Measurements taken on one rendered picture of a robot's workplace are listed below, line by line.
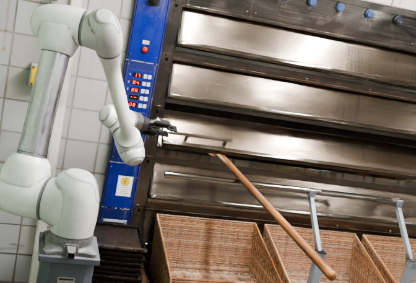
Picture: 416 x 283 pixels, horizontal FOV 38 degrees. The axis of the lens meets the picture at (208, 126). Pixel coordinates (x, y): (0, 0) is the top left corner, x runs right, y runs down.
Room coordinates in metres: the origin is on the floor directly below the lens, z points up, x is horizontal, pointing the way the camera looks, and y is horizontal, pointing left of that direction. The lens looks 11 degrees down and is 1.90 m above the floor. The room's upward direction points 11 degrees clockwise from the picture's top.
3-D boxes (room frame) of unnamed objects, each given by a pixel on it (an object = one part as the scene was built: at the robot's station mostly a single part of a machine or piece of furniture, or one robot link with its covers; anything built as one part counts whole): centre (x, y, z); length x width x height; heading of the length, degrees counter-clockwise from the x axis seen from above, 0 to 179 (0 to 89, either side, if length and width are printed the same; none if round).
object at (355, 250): (2.97, -0.72, 0.72); 0.56 x 0.49 x 0.28; 106
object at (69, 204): (2.02, 0.41, 1.17); 0.18 x 0.16 x 0.22; 85
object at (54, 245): (2.00, 0.39, 1.03); 0.22 x 0.18 x 0.06; 17
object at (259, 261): (2.80, -0.16, 0.72); 0.56 x 0.49 x 0.28; 107
